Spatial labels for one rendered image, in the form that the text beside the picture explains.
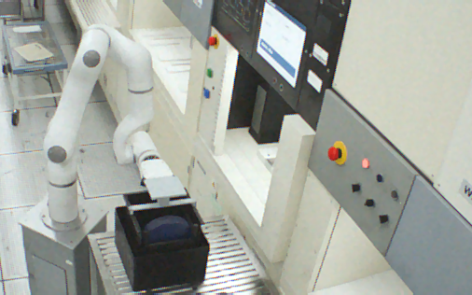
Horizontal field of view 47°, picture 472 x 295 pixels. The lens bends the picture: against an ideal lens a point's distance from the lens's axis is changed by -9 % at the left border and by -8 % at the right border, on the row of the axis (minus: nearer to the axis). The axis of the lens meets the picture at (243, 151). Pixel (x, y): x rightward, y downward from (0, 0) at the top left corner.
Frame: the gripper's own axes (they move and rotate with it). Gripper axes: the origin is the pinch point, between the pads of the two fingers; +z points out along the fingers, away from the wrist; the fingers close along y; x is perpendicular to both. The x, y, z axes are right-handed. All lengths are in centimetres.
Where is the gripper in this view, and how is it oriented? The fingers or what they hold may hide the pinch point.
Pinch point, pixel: (163, 190)
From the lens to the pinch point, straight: 196.4
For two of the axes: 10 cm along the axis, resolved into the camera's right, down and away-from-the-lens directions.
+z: 4.0, 5.5, -7.4
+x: 1.5, -8.3, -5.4
